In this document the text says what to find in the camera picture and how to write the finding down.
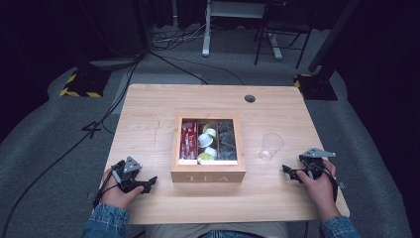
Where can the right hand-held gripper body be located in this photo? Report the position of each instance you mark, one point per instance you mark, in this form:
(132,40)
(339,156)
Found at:
(313,165)

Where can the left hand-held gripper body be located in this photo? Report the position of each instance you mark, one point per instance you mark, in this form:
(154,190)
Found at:
(127,173)

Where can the clear plastic cup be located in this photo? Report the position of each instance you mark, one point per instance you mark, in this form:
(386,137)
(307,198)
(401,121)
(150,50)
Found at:
(272,145)

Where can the wooden tea box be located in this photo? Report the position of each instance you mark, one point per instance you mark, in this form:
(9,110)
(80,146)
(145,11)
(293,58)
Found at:
(208,177)

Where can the person's left hand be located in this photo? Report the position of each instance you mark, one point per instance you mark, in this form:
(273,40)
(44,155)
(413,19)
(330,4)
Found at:
(115,196)

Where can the person's right hand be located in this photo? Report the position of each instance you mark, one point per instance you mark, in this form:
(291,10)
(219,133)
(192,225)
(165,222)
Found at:
(322,193)

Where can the row of red stick packets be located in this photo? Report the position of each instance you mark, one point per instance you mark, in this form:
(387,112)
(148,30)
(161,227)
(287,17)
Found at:
(188,140)

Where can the white creamer cup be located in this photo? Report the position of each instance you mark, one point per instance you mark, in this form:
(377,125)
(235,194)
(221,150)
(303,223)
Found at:
(211,133)
(204,141)
(210,152)

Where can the pile of dark tea packets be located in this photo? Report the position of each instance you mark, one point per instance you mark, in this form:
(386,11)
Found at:
(227,142)

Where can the stand base with hazard tape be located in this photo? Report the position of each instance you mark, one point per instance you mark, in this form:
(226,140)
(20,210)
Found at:
(85,82)
(317,87)

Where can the grey flat stand base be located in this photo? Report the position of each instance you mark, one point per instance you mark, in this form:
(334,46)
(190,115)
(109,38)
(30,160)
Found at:
(112,62)

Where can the slanted black stand pole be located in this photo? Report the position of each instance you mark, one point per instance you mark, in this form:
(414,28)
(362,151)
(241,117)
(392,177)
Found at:
(333,33)

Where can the black chair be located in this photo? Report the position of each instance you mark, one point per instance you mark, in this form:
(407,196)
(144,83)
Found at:
(287,29)

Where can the white desk frame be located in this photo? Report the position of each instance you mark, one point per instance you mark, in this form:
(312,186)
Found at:
(206,39)

